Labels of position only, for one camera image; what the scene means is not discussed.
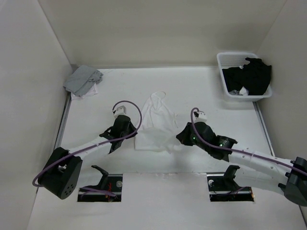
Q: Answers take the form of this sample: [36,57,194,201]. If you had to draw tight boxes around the white tank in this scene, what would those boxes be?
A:
[71,83,98,100]
[135,92,184,153]

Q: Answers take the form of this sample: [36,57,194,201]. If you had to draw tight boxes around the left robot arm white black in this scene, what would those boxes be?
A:
[37,115,138,200]

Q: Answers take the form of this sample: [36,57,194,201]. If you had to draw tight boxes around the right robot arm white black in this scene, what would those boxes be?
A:
[176,122,307,207]

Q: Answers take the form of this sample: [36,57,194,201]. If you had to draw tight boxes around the folded white tank top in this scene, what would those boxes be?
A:
[71,83,98,100]

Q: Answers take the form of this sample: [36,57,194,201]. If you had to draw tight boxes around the folded grey tank top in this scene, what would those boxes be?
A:
[63,65,103,97]

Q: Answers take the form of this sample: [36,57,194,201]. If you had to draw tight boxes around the black tank top in basket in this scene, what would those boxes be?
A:
[223,58,272,95]

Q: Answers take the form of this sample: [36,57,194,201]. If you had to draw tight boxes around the white garment under black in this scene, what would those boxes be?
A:
[229,87,249,96]

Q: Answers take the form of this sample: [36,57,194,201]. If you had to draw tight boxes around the white plastic basket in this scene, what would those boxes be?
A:
[216,52,272,102]

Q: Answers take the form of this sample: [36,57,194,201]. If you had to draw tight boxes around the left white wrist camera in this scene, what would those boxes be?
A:
[112,105,127,118]

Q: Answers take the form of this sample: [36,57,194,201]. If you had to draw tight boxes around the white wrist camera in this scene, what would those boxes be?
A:
[193,111,207,123]
[112,105,127,118]

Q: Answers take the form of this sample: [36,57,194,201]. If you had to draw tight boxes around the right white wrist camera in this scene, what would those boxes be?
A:
[193,111,207,123]

